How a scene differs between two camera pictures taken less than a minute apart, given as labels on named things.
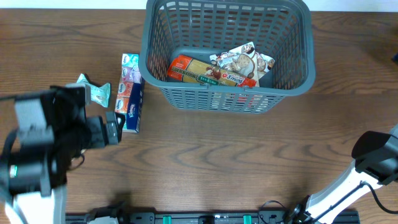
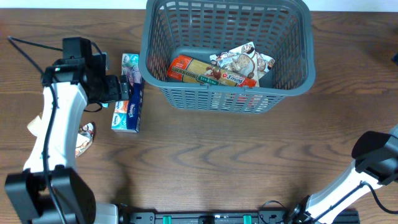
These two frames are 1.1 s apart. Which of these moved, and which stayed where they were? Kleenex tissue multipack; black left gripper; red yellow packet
Moved: black left gripper
Stayed: red yellow packet; Kleenex tissue multipack
